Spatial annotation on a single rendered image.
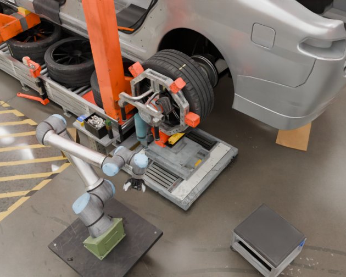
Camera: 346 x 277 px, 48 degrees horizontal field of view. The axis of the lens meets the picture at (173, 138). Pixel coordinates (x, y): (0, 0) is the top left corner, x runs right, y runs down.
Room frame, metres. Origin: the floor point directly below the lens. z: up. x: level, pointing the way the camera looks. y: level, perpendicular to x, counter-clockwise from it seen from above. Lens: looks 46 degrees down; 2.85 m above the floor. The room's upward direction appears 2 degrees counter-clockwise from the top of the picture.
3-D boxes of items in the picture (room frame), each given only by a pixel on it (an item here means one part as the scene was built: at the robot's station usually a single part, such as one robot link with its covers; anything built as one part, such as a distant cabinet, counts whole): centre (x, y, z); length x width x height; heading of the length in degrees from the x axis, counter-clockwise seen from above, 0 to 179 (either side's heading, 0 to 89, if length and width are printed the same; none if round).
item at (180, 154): (2.45, -0.01, 0.32); 0.40 x 0.30 x 0.28; 50
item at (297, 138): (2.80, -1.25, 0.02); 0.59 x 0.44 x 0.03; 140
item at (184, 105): (2.32, 0.10, 0.85); 0.54 x 0.07 x 0.54; 50
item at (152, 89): (2.29, 0.25, 1.03); 0.19 x 0.18 x 0.11; 140
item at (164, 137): (2.35, 0.07, 0.48); 0.16 x 0.12 x 0.17; 140
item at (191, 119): (2.12, -0.15, 0.85); 0.09 x 0.08 x 0.07; 50
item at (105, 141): (2.48, 0.68, 0.44); 0.43 x 0.17 x 0.03; 50
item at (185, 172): (2.43, -0.04, 0.13); 0.50 x 0.36 x 0.10; 50
